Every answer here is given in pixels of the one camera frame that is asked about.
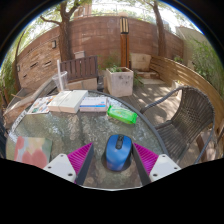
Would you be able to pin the brown wicker chair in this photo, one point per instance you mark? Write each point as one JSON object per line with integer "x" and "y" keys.
{"x": 191, "y": 116}

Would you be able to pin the curved wooden slat fence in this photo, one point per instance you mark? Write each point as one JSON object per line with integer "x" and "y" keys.
{"x": 180, "y": 71}

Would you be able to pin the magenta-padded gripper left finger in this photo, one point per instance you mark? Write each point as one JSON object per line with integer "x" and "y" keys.
{"x": 60, "y": 165}

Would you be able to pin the wooden garden lamp post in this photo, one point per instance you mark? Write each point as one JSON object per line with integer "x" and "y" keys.
{"x": 124, "y": 46}

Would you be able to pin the beige concrete planter with plant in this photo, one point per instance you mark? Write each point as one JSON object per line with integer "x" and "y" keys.
{"x": 119, "y": 83}

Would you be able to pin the grey electrical box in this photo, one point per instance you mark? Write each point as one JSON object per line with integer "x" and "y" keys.
{"x": 79, "y": 54}

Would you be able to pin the forked tree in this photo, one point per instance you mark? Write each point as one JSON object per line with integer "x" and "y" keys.
{"x": 65, "y": 36}

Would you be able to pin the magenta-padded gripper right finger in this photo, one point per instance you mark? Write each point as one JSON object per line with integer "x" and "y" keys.
{"x": 163, "y": 165}

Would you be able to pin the dark wooden slat chair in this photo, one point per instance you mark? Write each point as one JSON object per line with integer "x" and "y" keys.
{"x": 80, "y": 68}

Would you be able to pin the pastel multicolour mouse pad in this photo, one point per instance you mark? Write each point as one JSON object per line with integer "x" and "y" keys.
{"x": 33, "y": 151}

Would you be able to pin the blue and white box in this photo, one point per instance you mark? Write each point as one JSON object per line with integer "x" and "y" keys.
{"x": 94, "y": 104}

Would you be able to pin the black wall lamp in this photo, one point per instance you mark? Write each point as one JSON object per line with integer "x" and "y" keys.
{"x": 53, "y": 44}
{"x": 18, "y": 68}

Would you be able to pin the beige stone slab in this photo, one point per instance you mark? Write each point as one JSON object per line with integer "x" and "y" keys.
{"x": 140, "y": 61}

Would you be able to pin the clear plastic cup with straw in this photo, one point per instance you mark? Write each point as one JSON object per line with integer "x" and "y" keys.
{"x": 60, "y": 81}

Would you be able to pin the slender leaning tree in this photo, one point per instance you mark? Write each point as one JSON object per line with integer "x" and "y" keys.
{"x": 161, "y": 33}

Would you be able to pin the stone raised garden trough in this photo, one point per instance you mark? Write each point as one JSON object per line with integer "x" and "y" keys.
{"x": 23, "y": 100}

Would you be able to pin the blue computer mouse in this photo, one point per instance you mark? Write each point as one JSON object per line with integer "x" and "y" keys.
{"x": 118, "y": 155}

